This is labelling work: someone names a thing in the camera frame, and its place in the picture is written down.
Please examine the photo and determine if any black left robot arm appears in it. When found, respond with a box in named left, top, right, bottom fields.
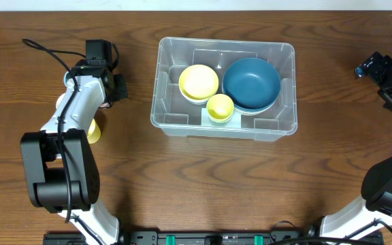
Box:
left=20, top=39, right=131, bottom=244

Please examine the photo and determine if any yellow small bowl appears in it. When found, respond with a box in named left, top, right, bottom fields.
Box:
left=178, top=65, right=219, bottom=101

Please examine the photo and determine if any pink plastic cup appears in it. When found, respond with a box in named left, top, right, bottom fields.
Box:
left=99, top=102, right=113, bottom=109

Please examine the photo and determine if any clear plastic storage container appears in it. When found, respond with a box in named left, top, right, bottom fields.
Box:
left=150, top=37, right=298, bottom=142

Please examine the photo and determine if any green plastic cup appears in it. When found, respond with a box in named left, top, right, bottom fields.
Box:
left=209, top=116, right=232, bottom=127

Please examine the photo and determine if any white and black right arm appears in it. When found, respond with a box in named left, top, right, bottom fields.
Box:
left=307, top=52, right=392, bottom=244

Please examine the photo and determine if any light blue plastic cup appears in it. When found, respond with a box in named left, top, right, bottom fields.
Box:
left=63, top=71, right=69, bottom=87

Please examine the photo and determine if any white small bowl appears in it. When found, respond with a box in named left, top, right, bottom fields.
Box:
left=179, top=88, right=209, bottom=105

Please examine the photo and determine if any beige bowl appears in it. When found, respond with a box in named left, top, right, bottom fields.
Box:
left=233, top=93, right=280, bottom=116

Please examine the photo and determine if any white plastic cup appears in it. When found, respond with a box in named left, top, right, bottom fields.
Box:
left=55, top=93, right=65, bottom=109

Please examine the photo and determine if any yellow plastic cup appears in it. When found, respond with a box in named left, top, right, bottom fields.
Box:
left=206, top=94, right=234, bottom=123
left=87, top=119, right=101, bottom=144

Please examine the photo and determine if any dark blue bowl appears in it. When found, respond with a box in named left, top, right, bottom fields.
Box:
left=222, top=57, right=282, bottom=110
left=222, top=86, right=281, bottom=112

